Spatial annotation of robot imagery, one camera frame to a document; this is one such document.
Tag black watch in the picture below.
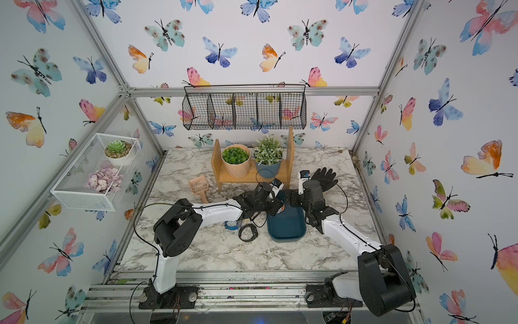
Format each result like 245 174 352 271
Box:
238 224 258 243

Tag wooden shelf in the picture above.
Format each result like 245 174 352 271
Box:
210 127 295 190

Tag black yellow work glove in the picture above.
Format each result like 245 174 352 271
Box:
311 167 338 193

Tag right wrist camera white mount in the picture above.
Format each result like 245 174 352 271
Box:
298 170 311 194

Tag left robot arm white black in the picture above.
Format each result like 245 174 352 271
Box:
138 178 284 310

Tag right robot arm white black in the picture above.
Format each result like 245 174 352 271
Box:
285 180 417 317

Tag white pot succulent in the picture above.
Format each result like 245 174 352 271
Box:
104 140 133 167

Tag pink artificial flowers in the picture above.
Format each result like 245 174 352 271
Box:
84 167 124 194

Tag black wire wall basket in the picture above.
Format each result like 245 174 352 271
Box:
179 84 307 134

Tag blue pot white-green plant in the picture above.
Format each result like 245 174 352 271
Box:
253 135 283 178

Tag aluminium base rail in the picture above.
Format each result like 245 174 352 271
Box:
81 271 422 323

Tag teal plastic storage box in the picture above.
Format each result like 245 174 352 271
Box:
267 190 306 243

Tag white mesh wall basket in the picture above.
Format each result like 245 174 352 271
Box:
51 133 142 211

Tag pink pot green plant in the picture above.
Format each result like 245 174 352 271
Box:
222 144 251 178

